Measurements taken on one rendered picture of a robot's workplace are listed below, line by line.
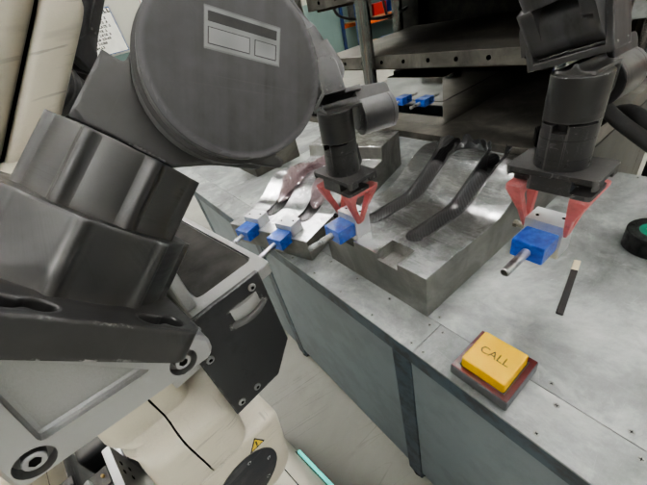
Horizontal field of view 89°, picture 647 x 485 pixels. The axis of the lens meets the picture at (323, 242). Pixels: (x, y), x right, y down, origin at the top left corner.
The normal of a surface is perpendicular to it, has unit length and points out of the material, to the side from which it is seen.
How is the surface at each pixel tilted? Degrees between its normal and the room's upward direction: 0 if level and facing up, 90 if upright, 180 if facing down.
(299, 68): 75
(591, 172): 2
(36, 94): 90
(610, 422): 0
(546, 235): 2
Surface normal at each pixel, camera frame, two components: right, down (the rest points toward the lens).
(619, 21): 0.50, 0.17
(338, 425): -0.22, -0.79
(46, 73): 0.71, 0.28
